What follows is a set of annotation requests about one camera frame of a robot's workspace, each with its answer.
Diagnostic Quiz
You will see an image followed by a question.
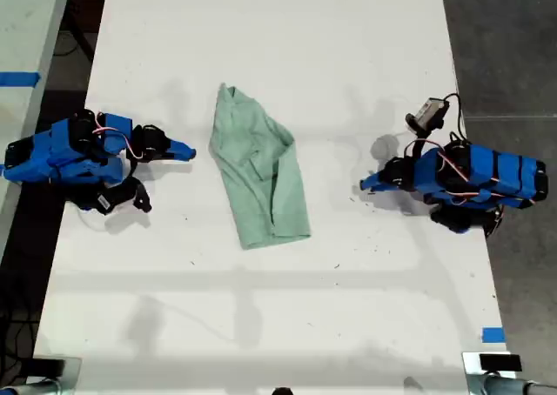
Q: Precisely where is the black camera cable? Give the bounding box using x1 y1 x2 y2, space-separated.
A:
441 91 463 146

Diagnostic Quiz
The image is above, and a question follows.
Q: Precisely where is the pale green T-shirt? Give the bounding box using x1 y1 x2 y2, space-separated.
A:
207 82 312 251

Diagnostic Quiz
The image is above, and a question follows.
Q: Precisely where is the black camera box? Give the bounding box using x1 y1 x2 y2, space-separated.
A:
84 177 153 217

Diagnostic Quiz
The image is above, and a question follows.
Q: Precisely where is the blue tape strip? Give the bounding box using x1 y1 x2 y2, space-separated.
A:
481 326 507 344
0 71 42 87

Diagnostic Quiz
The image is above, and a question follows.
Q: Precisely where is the grey metal frame tube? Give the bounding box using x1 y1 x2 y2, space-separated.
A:
481 373 557 395
0 379 62 395

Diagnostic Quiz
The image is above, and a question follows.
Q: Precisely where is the grey camera box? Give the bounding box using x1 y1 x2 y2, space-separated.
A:
412 97 451 131

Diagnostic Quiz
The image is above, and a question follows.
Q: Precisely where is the black camera stalk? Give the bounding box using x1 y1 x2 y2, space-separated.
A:
405 112 432 157

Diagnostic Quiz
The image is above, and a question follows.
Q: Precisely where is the silver metal bracket plate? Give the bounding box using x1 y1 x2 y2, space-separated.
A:
460 350 524 395
30 355 84 395

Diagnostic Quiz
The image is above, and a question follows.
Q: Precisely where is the grey side table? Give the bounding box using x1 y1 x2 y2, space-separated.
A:
0 0 74 251

